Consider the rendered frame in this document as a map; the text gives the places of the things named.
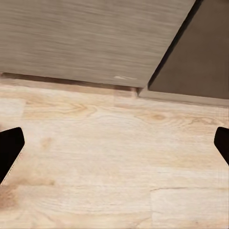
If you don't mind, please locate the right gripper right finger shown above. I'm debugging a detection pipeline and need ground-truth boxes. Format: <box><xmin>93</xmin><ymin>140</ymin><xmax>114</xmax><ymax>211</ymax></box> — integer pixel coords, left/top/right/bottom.
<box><xmin>214</xmin><ymin>127</ymin><xmax>229</xmax><ymax>165</ymax></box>

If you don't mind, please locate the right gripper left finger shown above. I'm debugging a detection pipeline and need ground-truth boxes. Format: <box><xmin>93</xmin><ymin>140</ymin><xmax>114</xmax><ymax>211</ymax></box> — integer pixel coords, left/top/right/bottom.
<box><xmin>0</xmin><ymin>127</ymin><xmax>25</xmax><ymax>184</ymax></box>

